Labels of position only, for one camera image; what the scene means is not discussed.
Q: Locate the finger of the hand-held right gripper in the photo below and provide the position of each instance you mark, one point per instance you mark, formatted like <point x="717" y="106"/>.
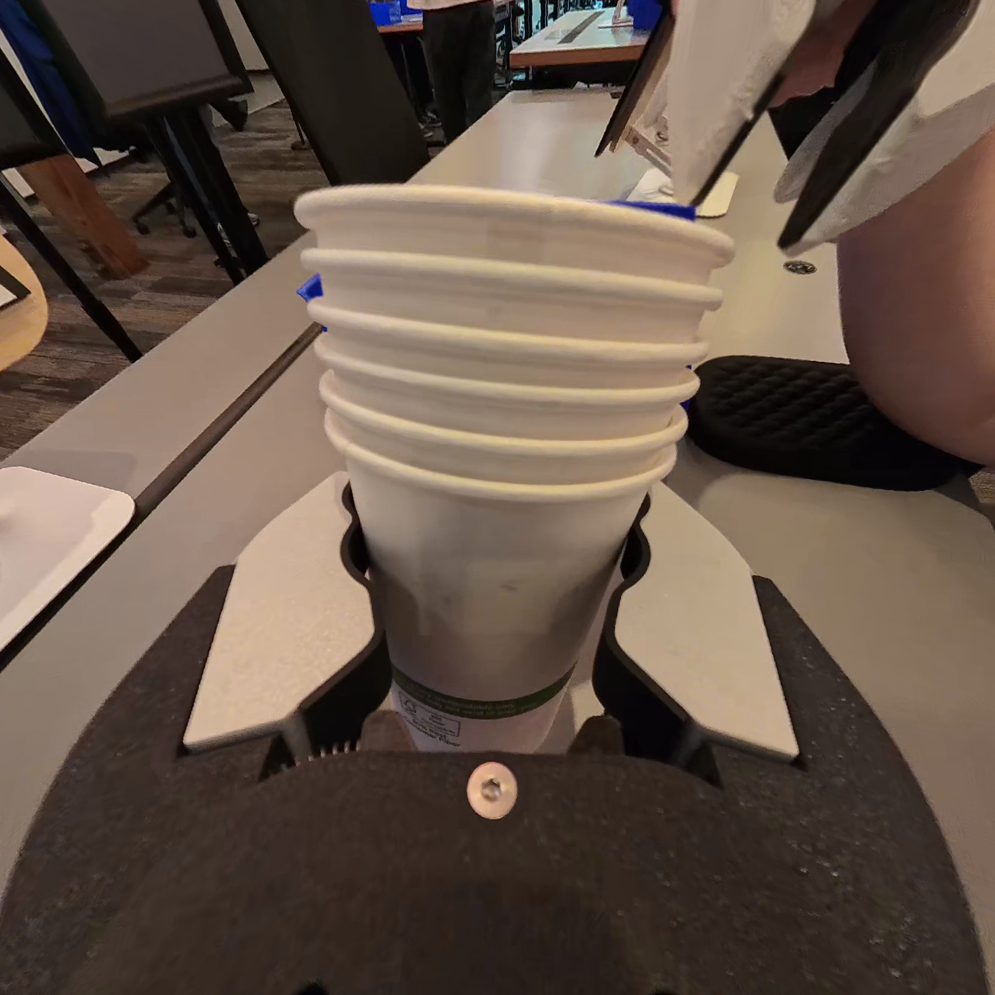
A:
<point x="723" y="70"/>
<point x="894" y="140"/>

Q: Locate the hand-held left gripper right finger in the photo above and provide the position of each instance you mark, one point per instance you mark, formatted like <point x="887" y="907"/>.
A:
<point x="699" y="637"/>

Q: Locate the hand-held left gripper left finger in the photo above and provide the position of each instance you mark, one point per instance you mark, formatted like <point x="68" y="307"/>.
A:
<point x="287" y="622"/>

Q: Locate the person's right forearm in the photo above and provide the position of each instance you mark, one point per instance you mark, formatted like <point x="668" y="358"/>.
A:
<point x="925" y="326"/>

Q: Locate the person's right hand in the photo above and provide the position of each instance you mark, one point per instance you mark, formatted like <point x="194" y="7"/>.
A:
<point x="824" y="54"/>

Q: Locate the white metal stand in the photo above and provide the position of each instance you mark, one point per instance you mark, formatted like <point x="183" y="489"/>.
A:
<point x="719" y="198"/>

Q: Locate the wooden table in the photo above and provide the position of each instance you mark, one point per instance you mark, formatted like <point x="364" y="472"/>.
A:
<point x="575" y="43"/>

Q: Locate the round metal table bolt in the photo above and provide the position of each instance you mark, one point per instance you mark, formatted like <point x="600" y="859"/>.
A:
<point x="800" y="267"/>

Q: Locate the wooden furniture leg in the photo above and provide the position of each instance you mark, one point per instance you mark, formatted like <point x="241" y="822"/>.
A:
<point x="78" y="210"/>

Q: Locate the dark display board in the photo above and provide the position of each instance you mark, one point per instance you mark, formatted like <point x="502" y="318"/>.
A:
<point x="140" y="47"/>

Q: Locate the white square base plate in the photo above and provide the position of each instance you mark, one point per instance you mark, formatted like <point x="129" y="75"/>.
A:
<point x="54" y="528"/>

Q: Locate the black metal furniture frame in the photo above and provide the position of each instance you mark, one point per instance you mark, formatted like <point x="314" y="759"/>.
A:
<point x="70" y="272"/>

